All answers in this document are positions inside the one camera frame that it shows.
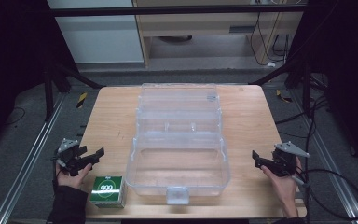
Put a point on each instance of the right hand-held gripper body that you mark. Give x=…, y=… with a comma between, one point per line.
x=283, y=160

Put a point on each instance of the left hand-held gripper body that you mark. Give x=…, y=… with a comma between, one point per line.
x=69, y=156

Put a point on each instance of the green and white box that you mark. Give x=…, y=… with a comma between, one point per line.
x=108, y=191

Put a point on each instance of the person's left hand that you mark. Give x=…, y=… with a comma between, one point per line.
x=71, y=177

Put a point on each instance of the person's right hand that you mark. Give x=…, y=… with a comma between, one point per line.
x=281, y=182

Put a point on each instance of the yellow black tape piece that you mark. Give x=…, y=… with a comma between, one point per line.
x=282, y=96
x=81, y=100

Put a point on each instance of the black metal stand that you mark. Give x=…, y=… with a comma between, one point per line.
x=295, y=81
x=59, y=84

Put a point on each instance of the clear plastic storage box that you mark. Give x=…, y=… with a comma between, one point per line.
x=178, y=141

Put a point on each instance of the white cabinet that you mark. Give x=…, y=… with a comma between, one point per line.
x=96, y=34

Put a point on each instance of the wooden cabinet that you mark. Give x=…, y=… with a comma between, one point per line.
x=217, y=31

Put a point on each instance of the black crossbar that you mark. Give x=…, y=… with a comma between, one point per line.
x=177, y=11

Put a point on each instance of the aluminium rail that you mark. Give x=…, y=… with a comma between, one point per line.
x=329, y=155
x=24, y=161

